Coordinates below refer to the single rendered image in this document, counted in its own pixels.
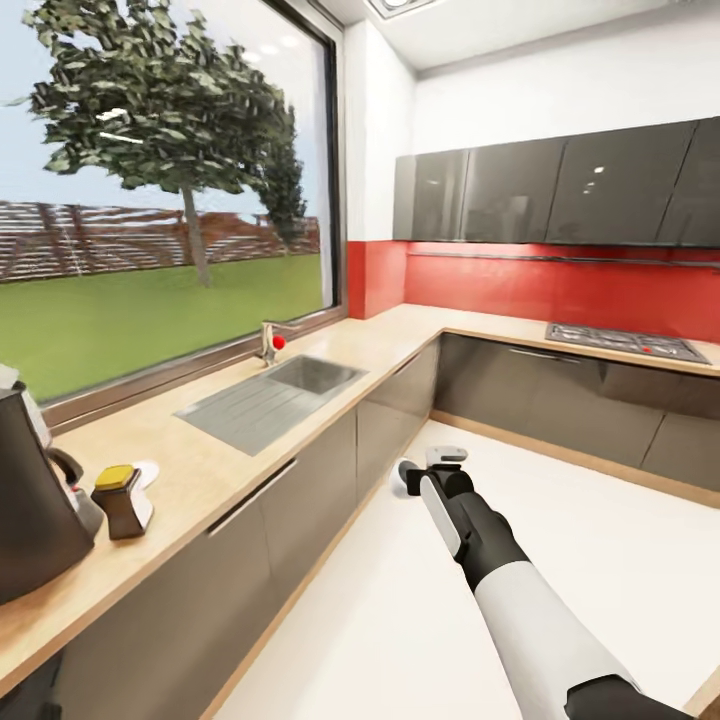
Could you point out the fixed window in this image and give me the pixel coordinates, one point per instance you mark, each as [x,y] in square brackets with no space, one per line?
[172,172]

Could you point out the burner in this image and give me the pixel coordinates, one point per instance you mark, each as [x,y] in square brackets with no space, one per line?
[674,348]

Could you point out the coffee cup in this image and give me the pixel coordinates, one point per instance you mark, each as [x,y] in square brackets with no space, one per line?
[398,478]

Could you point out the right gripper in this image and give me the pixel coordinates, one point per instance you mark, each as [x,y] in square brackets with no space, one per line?
[413,481]

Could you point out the drop in sink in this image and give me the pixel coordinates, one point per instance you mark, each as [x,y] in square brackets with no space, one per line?
[249,416]

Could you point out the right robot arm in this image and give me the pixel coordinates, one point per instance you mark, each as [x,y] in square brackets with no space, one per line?
[556,667]

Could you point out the saucer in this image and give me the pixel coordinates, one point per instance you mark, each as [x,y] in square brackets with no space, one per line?
[149,471]

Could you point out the coffee maker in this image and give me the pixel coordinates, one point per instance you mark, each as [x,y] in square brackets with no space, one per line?
[46,523]

